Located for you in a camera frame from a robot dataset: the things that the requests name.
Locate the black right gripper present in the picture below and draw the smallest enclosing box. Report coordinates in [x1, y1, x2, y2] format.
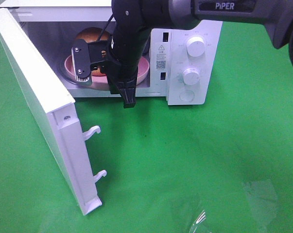
[87, 37, 139, 109]

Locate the pink round plate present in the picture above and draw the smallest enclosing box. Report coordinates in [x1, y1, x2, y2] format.
[64, 55, 150, 91]

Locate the round door release button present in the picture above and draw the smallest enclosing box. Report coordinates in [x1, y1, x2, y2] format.
[179, 90, 195, 102]

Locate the burger with lettuce tomato cheese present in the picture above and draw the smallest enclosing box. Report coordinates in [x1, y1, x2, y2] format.
[75, 27, 110, 76]

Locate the white microwave door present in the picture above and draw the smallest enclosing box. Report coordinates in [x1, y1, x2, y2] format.
[0, 8, 107, 215]

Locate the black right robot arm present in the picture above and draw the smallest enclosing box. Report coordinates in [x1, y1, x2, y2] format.
[103, 0, 293, 108]

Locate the white microwave oven body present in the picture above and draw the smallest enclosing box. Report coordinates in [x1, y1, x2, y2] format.
[0, 0, 222, 105]

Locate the lower white round knob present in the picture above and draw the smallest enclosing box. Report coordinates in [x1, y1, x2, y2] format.
[182, 68, 200, 85]

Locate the white round knob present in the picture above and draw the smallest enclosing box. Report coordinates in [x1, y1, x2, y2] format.
[182, 68, 200, 85]
[187, 36, 206, 57]

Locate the upper white round knob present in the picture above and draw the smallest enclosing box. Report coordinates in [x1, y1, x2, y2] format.
[187, 36, 206, 57]

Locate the clear plastic film piece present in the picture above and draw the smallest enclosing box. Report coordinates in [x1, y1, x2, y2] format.
[185, 208, 211, 233]

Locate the black camera cable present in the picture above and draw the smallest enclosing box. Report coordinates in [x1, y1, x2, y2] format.
[96, 13, 115, 42]

